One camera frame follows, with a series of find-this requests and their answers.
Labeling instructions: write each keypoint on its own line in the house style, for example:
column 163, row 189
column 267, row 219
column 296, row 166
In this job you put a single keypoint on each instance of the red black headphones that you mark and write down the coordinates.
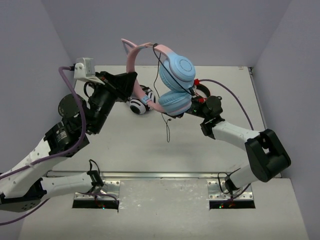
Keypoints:
column 201, row 93

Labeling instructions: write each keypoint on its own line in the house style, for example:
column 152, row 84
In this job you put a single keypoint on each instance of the aluminium front table rail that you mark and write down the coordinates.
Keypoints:
column 135, row 175

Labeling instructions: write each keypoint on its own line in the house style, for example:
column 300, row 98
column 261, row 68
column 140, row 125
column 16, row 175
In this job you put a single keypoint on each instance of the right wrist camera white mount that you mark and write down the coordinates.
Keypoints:
column 196, row 82

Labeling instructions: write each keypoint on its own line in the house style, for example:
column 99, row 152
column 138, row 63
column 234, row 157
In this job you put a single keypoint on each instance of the metal base plate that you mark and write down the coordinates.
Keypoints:
column 218, row 192
column 109, row 192

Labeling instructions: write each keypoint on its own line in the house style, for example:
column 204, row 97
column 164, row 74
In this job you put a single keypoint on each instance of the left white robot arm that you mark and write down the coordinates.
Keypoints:
column 26, row 186

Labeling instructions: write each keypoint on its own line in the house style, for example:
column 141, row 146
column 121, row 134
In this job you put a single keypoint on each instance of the pink blue cat-ear headphones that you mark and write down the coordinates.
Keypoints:
column 176, row 72

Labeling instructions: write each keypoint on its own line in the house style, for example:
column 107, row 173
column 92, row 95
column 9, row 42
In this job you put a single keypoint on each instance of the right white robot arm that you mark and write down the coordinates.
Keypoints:
column 266, row 155

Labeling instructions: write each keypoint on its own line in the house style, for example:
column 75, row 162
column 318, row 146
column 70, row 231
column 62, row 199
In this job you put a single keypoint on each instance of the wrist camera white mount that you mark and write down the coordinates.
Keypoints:
column 84, row 70
column 196, row 82

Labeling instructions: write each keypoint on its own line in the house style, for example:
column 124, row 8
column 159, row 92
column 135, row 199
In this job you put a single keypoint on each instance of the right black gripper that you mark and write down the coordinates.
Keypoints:
column 178, row 115

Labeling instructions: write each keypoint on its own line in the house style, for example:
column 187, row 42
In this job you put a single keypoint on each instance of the white black headphones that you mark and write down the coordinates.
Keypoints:
column 137, row 106

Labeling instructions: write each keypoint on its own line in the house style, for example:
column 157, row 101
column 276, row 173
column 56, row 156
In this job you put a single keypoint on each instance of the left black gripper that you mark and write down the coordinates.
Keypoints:
column 110, row 83

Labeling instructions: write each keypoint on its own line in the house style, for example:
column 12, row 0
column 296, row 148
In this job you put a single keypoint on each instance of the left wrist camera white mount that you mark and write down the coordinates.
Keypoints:
column 84, row 70

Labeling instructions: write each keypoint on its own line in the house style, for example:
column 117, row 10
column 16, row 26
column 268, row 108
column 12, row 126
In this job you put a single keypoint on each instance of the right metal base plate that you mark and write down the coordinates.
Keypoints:
column 218, row 192

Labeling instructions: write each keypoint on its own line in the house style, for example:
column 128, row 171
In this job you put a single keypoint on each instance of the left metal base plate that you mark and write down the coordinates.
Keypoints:
column 109, row 192

